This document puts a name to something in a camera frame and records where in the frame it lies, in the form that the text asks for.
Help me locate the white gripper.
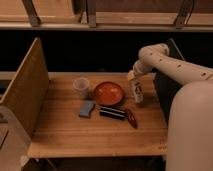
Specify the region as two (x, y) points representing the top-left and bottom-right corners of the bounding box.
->
(127, 60), (149, 81)

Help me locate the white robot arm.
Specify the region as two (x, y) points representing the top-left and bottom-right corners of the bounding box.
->
(127, 43), (213, 171)

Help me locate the orange bowl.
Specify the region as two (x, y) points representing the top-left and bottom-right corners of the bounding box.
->
(93, 81), (125, 106)

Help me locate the dark red chili pepper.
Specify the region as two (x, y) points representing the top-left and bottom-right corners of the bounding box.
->
(125, 109), (138, 129)

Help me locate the black rectangular box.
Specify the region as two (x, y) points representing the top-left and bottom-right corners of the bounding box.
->
(99, 106), (125, 120)

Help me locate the clear plastic cup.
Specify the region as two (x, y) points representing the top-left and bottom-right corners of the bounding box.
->
(73, 77), (90, 99)

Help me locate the blue sponge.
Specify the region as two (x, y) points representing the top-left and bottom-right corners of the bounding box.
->
(79, 100), (95, 118)

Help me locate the left wooden side panel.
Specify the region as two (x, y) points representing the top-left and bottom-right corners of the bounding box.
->
(0, 38), (49, 139)

